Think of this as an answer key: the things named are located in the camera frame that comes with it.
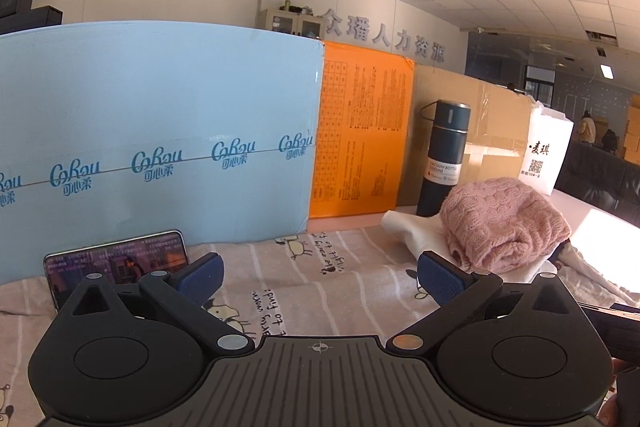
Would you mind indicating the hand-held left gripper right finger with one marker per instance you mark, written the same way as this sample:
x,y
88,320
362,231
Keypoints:
x,y
440,279

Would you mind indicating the grey wall lettering sign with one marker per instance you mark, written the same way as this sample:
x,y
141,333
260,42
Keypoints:
x,y
385,37

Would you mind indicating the pink knitted sweater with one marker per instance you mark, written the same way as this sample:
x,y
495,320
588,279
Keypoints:
x,y
505,222

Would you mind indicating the dark blue vacuum bottle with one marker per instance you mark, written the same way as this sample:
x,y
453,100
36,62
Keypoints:
x,y
445,157

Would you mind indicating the smartphone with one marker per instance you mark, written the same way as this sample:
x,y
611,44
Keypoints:
x,y
100,262

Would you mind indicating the orange printed box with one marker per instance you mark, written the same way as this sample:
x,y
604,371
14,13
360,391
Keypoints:
x,y
365,132

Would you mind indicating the large light blue carton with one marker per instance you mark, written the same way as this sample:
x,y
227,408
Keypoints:
x,y
150,107

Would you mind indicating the grey white fleece garment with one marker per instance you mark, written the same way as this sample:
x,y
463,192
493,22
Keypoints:
x,y
595,277

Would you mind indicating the striped printed bed sheet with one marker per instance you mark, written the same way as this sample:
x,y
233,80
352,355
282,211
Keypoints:
x,y
310,277

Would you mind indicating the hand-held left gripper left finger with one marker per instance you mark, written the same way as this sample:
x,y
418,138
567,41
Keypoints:
x,y
200,277

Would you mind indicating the ceiling light panel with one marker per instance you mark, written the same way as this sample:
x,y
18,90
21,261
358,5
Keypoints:
x,y
606,72

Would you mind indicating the brown cardboard box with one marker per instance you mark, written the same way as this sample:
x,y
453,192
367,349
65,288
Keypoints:
x,y
495,122

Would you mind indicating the black sofa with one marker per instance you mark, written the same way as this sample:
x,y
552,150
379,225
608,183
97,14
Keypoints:
x,y
600,182

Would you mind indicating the white paper bag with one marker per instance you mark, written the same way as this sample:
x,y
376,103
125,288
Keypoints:
x,y
547,152

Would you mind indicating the beige cabinet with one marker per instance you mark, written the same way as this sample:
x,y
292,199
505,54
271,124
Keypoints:
x,y
290,24

